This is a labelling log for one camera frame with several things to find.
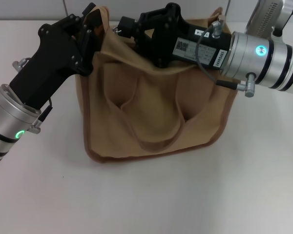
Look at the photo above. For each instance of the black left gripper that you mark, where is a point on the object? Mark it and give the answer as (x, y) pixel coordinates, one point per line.
(51, 61)

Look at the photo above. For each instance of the silver metal zipper pull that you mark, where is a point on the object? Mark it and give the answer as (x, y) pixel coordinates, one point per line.
(116, 30)

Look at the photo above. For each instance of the khaki canvas food bag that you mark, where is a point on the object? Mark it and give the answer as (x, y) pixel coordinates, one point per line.
(156, 114)

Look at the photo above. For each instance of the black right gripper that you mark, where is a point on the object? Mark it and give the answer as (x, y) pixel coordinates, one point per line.
(200, 46)

